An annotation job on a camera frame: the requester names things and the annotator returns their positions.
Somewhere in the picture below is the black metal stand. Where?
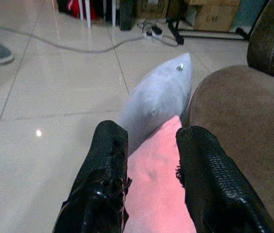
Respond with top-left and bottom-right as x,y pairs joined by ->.
165,0 -> 274,45

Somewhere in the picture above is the brown cardboard box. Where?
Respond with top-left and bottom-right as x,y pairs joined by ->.
187,0 -> 241,32

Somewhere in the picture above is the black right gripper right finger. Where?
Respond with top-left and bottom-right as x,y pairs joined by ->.
175,125 -> 274,233

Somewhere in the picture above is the light grey pillow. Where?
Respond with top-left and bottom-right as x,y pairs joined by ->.
118,52 -> 192,154

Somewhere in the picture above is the grey floor cable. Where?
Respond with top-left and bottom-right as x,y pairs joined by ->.
0,24 -> 179,54

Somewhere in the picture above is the white chair leg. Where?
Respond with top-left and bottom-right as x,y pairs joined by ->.
78,0 -> 92,29
111,0 -> 117,27

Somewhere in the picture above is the black box speaker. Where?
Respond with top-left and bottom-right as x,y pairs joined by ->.
119,0 -> 137,31

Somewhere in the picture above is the pink pillow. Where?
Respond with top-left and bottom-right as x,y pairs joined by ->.
122,116 -> 196,233

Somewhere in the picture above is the red bag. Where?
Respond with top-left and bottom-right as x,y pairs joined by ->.
67,0 -> 98,20

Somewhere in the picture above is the brown fabric sofa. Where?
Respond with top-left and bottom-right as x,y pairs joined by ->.
185,0 -> 274,233

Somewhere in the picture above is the white power strip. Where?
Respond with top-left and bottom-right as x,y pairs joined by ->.
143,29 -> 163,41

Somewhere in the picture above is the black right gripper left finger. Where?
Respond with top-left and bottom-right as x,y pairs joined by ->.
53,120 -> 133,233

